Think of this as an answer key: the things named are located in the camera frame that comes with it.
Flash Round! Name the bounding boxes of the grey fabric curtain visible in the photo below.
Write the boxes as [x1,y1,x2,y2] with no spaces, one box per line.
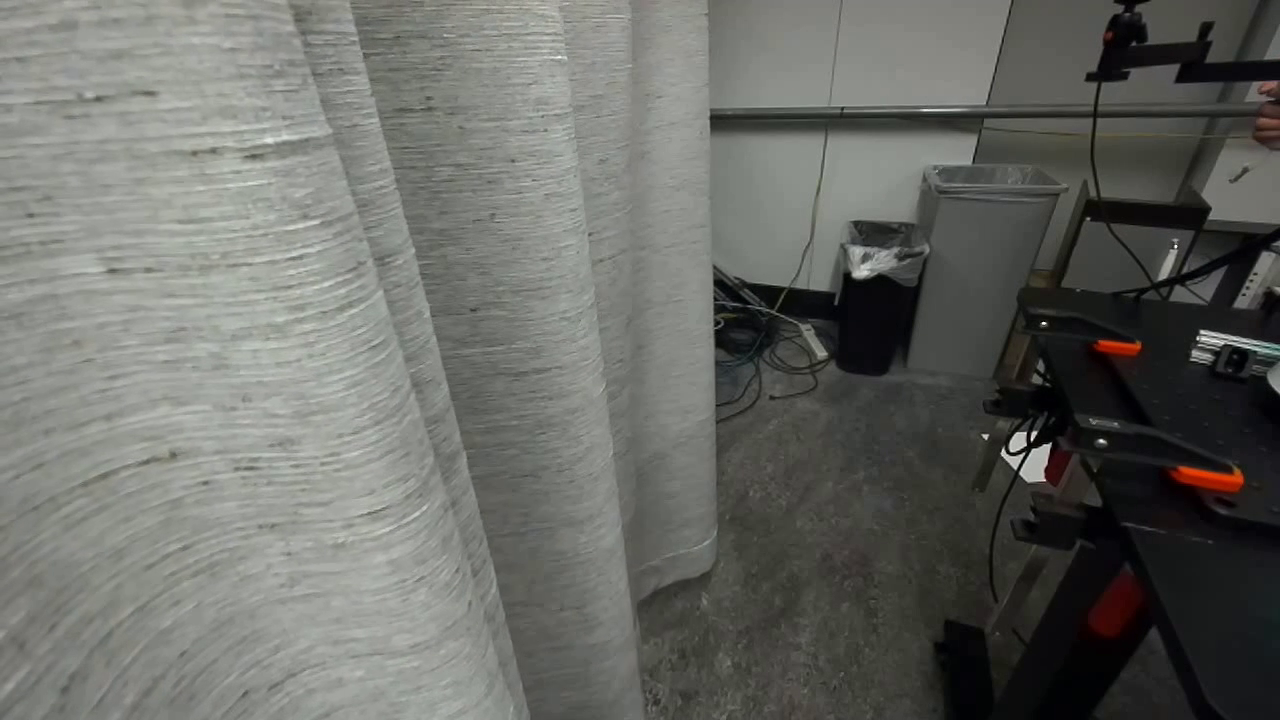
[0,0,717,720]

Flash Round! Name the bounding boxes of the black small trash bin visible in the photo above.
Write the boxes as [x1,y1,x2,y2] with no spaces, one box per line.
[835,222,928,376]

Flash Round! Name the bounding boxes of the grey tall trash bin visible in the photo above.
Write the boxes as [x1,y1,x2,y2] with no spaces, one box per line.
[908,165,1063,376]

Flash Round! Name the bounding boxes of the orange black clamp far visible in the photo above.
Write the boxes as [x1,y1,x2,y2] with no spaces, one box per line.
[1027,310,1143,359]

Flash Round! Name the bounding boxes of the orange black clamp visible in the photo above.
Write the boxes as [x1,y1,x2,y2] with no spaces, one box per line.
[986,388,1254,505]
[1027,310,1143,359]

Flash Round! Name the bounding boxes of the black work table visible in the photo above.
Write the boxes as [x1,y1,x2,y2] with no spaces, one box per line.
[936,290,1280,720]

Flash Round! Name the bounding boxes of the orange black clamp near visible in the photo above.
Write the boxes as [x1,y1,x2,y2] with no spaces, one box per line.
[986,388,1254,505]

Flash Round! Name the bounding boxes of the floor cables pile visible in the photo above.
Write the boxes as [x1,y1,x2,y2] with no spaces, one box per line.
[712,263,835,428]

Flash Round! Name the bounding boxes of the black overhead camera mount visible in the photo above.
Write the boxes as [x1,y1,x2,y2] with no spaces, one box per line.
[1087,0,1280,85]

